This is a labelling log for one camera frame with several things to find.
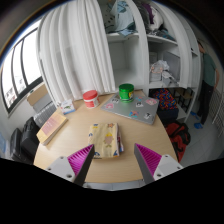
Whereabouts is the red backpack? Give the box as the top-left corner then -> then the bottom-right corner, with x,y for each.
165,120 -> 192,163

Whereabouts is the yellow and pink book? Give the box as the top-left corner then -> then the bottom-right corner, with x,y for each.
35,110 -> 69,146

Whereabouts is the black bag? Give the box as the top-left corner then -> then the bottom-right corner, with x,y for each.
20,116 -> 41,161

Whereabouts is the white curtain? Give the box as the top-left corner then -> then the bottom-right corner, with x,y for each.
36,0 -> 116,104

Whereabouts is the multicoloured bag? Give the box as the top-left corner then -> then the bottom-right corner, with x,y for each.
151,88 -> 180,127

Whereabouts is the white jar with red lid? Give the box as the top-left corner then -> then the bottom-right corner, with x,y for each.
82,89 -> 101,109

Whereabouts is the brown cardboard sheet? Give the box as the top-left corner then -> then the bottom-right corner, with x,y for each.
26,83 -> 49,108

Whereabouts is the small white and blue box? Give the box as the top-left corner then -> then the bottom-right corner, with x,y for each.
59,98 -> 77,116

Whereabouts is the grey laptop with stickers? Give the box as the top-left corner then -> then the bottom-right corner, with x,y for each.
100,93 -> 160,126

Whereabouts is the green can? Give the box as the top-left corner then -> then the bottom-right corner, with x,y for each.
118,83 -> 135,103

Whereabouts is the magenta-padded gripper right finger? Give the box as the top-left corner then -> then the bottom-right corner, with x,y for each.
134,143 -> 184,185

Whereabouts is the person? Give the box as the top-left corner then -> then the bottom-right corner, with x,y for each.
194,39 -> 221,130

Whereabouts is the black-framed window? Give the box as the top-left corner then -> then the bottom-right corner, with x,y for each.
0,28 -> 44,114

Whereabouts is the yellow printed towel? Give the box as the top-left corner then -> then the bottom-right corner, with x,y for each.
87,122 -> 125,160

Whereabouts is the grey radiator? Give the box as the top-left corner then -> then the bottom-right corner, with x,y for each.
33,101 -> 58,128

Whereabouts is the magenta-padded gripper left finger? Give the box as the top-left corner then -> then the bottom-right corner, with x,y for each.
45,144 -> 96,187

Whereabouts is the white shelf unit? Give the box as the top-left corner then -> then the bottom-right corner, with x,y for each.
98,0 -> 204,124

